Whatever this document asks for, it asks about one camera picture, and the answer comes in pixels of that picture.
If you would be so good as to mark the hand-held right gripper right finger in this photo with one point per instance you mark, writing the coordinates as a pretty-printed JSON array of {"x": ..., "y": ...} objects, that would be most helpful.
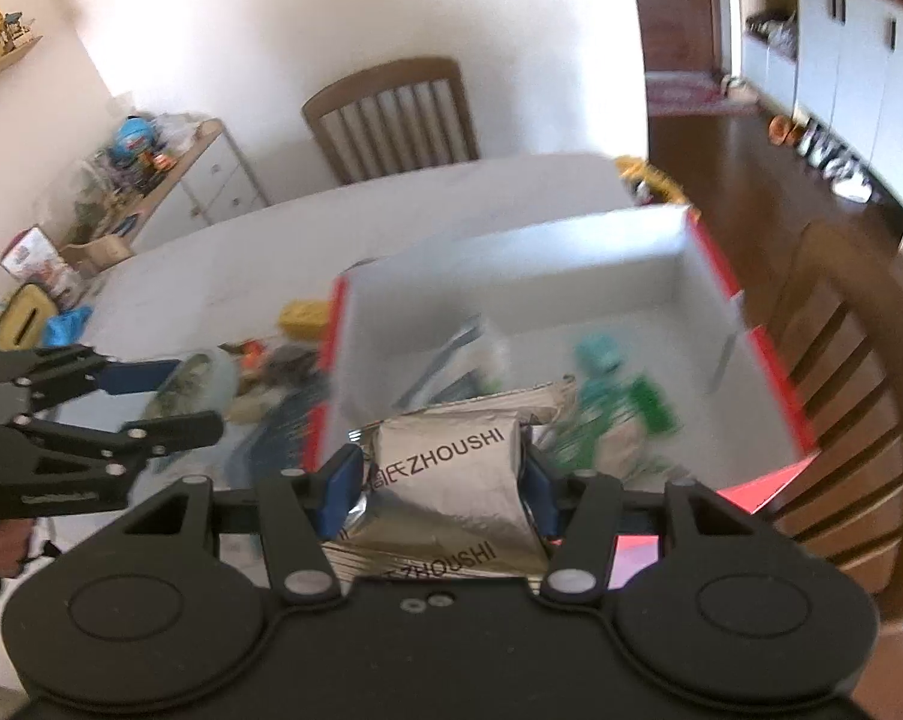
[{"x": 541, "y": 499}]

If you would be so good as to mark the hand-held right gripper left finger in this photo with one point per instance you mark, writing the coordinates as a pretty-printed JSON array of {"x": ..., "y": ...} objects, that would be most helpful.
[{"x": 342, "y": 491}]

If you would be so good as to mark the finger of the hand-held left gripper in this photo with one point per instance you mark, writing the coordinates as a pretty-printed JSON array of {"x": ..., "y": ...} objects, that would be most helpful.
[
  {"x": 174, "y": 429},
  {"x": 140, "y": 377}
]

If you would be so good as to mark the grey green plastic packet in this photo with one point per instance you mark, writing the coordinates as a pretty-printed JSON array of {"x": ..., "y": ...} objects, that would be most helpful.
[{"x": 196, "y": 382}]

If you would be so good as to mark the silver foil snack packet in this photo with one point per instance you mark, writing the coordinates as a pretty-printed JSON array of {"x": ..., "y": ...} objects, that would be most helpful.
[{"x": 451, "y": 480}]

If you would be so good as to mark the teal small case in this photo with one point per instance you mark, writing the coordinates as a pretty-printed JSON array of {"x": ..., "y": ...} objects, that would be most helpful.
[{"x": 601, "y": 356}]

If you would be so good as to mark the red cardboard box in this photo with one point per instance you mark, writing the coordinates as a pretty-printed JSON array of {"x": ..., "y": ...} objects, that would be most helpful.
[{"x": 646, "y": 262}]

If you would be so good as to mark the person's left hand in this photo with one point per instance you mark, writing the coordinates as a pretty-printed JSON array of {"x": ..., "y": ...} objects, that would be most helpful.
[{"x": 5, "y": 547}]

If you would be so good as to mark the blue cloth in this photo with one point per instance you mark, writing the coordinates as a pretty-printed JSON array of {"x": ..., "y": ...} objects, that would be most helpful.
[{"x": 69, "y": 326}]

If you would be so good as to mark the yellow tissue box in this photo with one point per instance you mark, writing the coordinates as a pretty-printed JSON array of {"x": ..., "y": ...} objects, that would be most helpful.
[{"x": 24, "y": 315}]

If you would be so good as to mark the red white snack bag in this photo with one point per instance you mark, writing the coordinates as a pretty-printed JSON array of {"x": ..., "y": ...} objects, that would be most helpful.
[{"x": 35, "y": 259}]

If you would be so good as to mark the yellow sponge block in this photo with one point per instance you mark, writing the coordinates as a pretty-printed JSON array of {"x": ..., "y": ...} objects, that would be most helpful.
[{"x": 305, "y": 319}]

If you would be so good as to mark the white wooden sideboard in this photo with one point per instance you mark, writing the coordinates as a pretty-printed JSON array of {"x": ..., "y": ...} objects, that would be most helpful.
[{"x": 211, "y": 180}]

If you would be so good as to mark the blue snack bag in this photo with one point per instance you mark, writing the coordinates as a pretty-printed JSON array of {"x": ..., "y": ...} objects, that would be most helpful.
[{"x": 135, "y": 139}]

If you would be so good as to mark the wooden dining chair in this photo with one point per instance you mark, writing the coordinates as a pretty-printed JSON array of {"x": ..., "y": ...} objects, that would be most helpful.
[
  {"x": 391, "y": 112},
  {"x": 856, "y": 390}
]

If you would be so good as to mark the yellow toy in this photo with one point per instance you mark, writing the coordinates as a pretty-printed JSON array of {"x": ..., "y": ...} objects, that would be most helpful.
[{"x": 650, "y": 180}]

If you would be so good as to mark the patterned door rug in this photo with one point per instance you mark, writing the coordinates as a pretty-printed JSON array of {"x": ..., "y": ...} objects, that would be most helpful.
[{"x": 684, "y": 94}]

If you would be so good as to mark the pair of orange shoes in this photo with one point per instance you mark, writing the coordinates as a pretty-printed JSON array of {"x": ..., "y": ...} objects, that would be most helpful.
[{"x": 783, "y": 129}]

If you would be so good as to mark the row of shoes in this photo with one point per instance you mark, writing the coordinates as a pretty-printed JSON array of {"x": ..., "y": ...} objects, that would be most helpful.
[{"x": 841, "y": 161}]

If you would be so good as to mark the pair of beige slippers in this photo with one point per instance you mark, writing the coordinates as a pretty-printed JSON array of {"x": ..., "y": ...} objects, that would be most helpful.
[{"x": 736, "y": 88}]

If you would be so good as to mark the white low shoe bench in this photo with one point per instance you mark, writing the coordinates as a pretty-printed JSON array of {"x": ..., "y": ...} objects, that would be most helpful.
[{"x": 770, "y": 75}]

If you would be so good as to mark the brown entrance door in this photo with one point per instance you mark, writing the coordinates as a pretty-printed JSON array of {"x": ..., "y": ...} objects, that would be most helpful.
[{"x": 676, "y": 0}]

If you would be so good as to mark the plastic bag on bench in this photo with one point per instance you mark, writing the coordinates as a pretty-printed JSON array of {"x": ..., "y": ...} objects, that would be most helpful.
[{"x": 770, "y": 30}]

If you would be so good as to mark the white base cupboard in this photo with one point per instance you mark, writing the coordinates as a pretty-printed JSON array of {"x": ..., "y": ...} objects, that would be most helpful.
[{"x": 864, "y": 75}]

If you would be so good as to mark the wooden wall shelf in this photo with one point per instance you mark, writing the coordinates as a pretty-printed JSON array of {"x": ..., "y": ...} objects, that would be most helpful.
[{"x": 5, "y": 64}]

